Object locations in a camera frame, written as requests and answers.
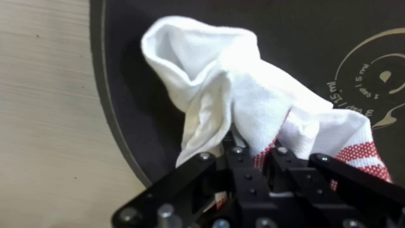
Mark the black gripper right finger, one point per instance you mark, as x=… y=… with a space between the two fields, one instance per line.
x=345 y=185

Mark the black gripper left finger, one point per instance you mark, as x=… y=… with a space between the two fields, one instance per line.
x=190 y=181

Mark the white red-striped towel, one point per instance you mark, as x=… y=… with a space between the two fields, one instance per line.
x=235 y=84

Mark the dark nonstick frying pan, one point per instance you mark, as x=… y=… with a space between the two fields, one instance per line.
x=316 y=42

